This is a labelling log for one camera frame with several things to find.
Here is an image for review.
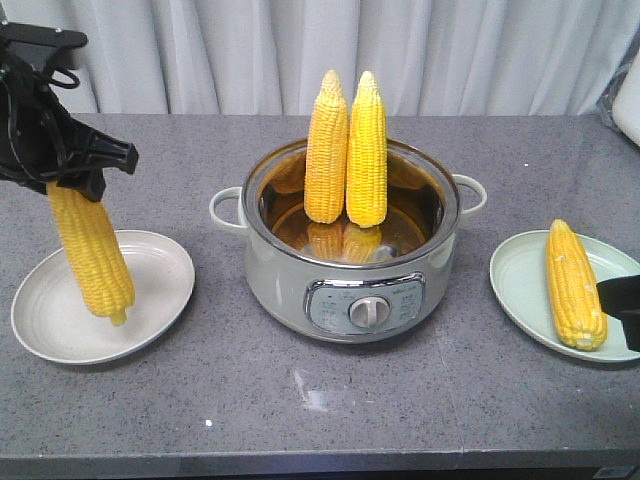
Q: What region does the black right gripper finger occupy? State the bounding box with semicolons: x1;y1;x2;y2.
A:
622;310;640;351
596;275;640;316

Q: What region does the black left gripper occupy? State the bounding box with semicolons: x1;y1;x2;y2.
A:
1;59;139;202

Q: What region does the yellow corn cob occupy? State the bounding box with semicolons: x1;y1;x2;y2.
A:
346;71;387;228
546;219;608;351
304;70;349;224
46;182;135;326

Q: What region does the pale green round plate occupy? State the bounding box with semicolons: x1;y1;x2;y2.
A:
489;230;639;363

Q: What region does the white pleated curtain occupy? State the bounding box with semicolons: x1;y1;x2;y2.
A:
1;1;639;116

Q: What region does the white round plate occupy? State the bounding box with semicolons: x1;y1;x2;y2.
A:
11;230;195;365

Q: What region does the white soy milk blender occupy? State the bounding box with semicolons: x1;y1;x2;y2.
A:
612;57;640;145

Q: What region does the pale green electric cooking pot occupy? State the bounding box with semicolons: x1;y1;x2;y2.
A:
209;140;488;343

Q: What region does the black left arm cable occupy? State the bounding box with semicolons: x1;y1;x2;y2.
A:
29;64;82;166

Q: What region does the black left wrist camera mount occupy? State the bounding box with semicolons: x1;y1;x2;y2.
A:
1;20;88;73

